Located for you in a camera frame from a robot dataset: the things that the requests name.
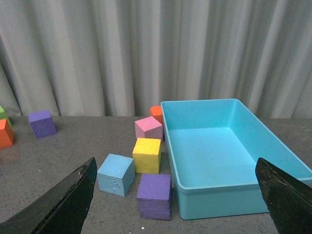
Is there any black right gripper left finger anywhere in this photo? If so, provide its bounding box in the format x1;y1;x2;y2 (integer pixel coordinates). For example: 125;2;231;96
0;157;97;234

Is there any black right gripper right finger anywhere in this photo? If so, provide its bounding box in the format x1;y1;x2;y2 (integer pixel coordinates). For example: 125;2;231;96
255;157;312;234

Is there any light blue foam cube embossed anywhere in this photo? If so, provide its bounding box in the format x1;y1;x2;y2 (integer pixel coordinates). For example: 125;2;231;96
97;154;135;197

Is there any purple foam cube far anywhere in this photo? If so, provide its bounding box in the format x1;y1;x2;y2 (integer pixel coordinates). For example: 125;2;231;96
28;110;57;139

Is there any orange foam cube left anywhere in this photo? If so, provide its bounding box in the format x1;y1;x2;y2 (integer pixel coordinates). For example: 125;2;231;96
0;119;14;149

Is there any purple foam cube near bin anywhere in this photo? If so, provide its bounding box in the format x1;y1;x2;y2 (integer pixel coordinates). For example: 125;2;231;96
136;174;173;220

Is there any light blue plastic bin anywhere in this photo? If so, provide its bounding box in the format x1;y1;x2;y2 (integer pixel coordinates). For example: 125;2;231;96
161;99;312;220

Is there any yellow foam cube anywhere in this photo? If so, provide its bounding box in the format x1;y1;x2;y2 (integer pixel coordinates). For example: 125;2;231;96
132;137;161;174

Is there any green foam cube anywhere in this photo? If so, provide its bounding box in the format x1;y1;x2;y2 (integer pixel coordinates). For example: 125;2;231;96
0;106;12;127

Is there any orange foam cube behind pink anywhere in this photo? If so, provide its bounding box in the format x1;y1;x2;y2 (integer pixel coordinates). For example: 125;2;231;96
150;105;163;124

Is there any grey pleated curtain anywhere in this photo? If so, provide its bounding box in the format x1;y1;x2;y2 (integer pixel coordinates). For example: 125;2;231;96
0;0;312;118

